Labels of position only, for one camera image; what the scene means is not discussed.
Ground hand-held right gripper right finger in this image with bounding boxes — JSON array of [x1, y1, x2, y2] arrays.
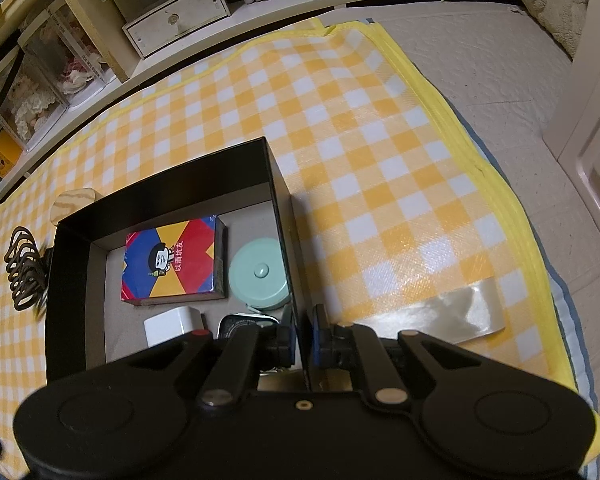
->
[[307, 304, 485, 407]]

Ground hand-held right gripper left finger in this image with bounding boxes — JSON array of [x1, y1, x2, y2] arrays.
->
[[129, 306, 297, 408]]

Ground dark round tin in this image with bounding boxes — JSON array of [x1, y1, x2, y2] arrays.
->
[[216, 312, 284, 344]]

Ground green round tape measure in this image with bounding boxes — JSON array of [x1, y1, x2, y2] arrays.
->
[[228, 238, 290, 311]]

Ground white charger adapter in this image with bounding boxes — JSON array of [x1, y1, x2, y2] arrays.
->
[[142, 305, 207, 349]]

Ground colourful card box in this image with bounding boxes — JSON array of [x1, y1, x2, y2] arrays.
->
[[120, 215, 229, 307]]

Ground black cardboard box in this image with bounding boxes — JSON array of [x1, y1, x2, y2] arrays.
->
[[45, 136, 314, 394]]

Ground clear tape strip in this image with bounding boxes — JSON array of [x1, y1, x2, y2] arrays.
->
[[352, 275, 507, 346]]

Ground yellow checkered mat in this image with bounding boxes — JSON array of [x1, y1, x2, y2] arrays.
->
[[0, 17, 600, 480]]

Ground round wooden disc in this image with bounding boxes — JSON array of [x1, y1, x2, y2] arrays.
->
[[51, 187, 99, 226]]

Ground brown hair claw clip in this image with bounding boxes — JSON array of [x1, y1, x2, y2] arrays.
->
[[4, 226, 51, 314]]

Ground white cabinet door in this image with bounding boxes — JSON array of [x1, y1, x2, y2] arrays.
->
[[540, 0, 600, 257]]

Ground yellow box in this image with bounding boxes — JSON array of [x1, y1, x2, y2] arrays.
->
[[0, 132, 26, 179]]

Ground white drawer unit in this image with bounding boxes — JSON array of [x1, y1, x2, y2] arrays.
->
[[100, 0, 231, 59]]

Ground clear storage box with doll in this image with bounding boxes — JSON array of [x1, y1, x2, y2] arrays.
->
[[0, 52, 71, 154], [17, 2, 119, 109]]

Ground cream wooden shelf unit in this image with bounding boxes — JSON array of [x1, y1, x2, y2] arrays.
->
[[0, 0, 516, 221]]

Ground black strap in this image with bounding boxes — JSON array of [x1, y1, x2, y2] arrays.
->
[[0, 40, 24, 112]]

